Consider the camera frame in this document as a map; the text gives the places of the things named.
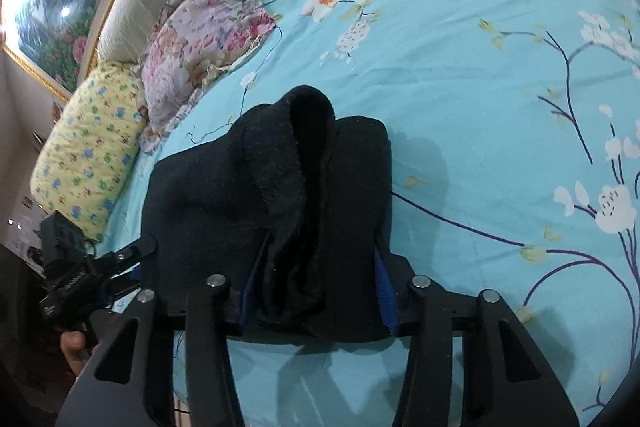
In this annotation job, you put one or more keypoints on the black pants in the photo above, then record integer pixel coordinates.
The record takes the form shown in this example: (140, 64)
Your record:
(225, 207)

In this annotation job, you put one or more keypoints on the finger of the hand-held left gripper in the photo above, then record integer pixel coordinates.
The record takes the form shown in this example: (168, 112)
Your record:
(132, 253)
(124, 289)

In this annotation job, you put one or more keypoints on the person's left hand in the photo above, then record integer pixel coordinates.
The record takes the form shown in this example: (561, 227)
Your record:
(75, 349)

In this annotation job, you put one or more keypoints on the teal floral bed sheet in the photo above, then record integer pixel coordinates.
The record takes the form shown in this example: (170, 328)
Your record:
(475, 132)

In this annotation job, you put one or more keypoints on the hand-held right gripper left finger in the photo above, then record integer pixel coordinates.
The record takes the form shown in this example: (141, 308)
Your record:
(210, 357)

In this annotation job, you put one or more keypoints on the pink floral ruffled pillow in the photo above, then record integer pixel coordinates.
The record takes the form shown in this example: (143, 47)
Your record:
(200, 47)

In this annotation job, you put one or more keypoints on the yellow cartoon print pillow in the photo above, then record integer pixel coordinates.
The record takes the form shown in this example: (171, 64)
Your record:
(90, 152)

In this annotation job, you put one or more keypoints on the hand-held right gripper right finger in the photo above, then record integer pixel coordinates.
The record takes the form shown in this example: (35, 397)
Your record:
(385, 294)

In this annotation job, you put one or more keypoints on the gold framed flower painting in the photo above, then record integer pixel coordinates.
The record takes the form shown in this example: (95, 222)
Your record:
(60, 7)

